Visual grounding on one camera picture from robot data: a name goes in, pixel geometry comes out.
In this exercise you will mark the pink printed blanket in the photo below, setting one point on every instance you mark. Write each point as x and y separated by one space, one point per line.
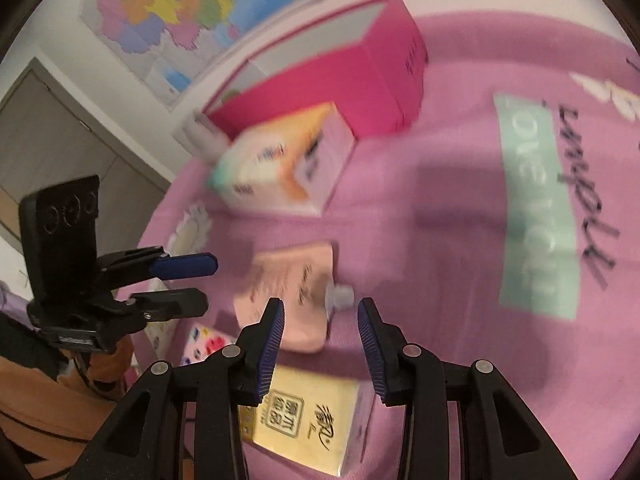
450 260

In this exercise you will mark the pastel tissue box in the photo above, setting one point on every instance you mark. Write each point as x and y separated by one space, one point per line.
280 170

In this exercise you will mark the purple cloth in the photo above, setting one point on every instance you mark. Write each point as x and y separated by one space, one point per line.
12 305

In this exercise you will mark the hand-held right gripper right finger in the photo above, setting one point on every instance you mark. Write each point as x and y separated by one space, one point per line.
372 355

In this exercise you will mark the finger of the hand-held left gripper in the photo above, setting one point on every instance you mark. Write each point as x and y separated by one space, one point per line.
175 302
185 265

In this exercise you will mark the yellow tissue packet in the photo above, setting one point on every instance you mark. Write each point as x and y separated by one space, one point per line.
310 420

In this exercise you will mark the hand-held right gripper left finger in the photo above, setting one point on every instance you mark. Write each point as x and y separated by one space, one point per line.
267 355

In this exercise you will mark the floral tissue packet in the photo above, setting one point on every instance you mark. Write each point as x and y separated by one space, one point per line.
205 342

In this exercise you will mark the pink cardboard box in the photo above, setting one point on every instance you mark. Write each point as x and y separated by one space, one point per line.
385 75

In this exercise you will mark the colourful wall map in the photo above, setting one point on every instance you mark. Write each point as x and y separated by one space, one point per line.
165 5

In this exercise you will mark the pink spout pouch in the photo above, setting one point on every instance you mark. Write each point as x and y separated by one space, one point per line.
295 285

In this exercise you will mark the person's orange clothing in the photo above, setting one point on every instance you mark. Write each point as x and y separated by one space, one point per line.
40 410

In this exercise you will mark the grey door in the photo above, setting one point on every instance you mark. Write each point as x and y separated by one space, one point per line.
65 130

